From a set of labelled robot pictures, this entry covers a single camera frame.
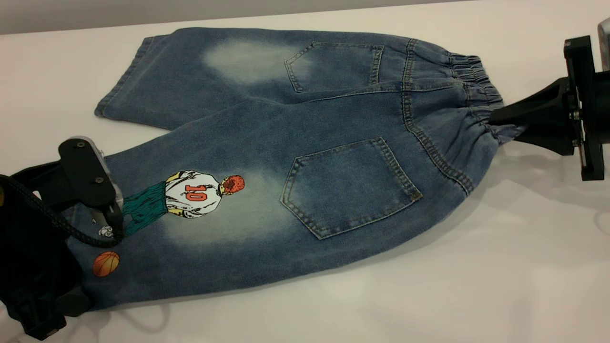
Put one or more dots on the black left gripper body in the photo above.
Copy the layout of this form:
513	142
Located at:
28	267

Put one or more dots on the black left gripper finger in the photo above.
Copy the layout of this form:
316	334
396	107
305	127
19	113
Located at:
75	301

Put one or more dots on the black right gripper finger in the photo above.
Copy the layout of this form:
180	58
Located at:
538	109
548	139

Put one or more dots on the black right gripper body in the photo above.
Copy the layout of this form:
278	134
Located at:
588	119

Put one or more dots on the blue denim shorts with print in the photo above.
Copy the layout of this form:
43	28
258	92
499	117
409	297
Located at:
295	143

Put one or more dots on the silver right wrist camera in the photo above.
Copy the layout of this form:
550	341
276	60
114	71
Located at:
605	45

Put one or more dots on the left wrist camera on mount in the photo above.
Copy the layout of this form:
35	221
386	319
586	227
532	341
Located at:
81	171

